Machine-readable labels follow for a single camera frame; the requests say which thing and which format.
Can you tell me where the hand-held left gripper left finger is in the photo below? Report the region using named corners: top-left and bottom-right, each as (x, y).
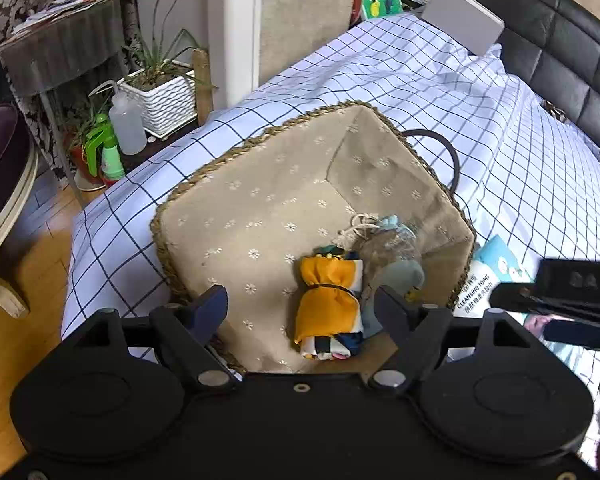
top-left (66, 285), bottom-right (242, 394)

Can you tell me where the small red plant pot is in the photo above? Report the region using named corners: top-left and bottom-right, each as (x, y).
top-left (67, 137), bottom-right (106, 192)

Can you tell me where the black leather headboard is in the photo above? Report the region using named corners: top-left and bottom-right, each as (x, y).
top-left (467, 0), bottom-right (600, 163)

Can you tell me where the white wavy plant pot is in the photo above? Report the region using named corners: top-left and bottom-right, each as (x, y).
top-left (117, 62), bottom-right (198, 137)

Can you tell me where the purple cushioned chair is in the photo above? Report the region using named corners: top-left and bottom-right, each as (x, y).
top-left (0, 102), bottom-right (40, 320)

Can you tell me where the white checkered bed sheet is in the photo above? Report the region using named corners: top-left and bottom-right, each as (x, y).
top-left (60, 12), bottom-right (600, 466)

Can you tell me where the grey side table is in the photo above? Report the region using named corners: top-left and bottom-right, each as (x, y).
top-left (0, 0), bottom-right (133, 208)

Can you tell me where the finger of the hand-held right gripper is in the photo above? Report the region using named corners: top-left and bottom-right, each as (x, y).
top-left (488, 283), bottom-right (600, 322)
top-left (542, 319), bottom-right (600, 356)

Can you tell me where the green long-leaf plant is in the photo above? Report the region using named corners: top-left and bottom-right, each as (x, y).
top-left (122, 0), bottom-right (218, 92)

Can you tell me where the cream crochet drawstring pouch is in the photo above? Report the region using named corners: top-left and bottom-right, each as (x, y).
top-left (336, 213), bottom-right (381, 252)

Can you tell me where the white box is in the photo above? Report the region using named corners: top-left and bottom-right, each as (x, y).
top-left (421, 0), bottom-right (506, 57)

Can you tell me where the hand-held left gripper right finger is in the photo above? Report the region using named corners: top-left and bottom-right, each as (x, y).
top-left (370, 285), bottom-right (537, 394)

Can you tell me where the green spray bottle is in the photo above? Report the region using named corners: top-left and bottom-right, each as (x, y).
top-left (83, 113), bottom-right (127, 182)

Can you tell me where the wooden post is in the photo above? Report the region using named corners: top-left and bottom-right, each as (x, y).
top-left (192, 49), bottom-right (215, 127)

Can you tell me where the light blue printed sock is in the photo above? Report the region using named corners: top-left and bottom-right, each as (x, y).
top-left (377, 259), bottom-right (427, 307)

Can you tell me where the woven basket with floral lining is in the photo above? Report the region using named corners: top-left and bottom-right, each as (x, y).
top-left (150, 101), bottom-right (478, 376)

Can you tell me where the white squeeze bottle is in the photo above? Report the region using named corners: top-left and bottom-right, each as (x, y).
top-left (89, 80), bottom-right (148, 157)

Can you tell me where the clear plastic bag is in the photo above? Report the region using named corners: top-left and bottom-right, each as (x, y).
top-left (372, 217), bottom-right (423, 263)

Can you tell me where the yellow patterned cloth bundle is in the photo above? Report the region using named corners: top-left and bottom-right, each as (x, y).
top-left (293, 246), bottom-right (367, 362)

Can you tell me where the white and blue towel pack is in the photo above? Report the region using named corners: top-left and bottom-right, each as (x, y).
top-left (452, 234), bottom-right (537, 319)

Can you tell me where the stack of papers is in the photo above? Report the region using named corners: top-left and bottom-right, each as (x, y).
top-left (12, 0), bottom-right (133, 36)

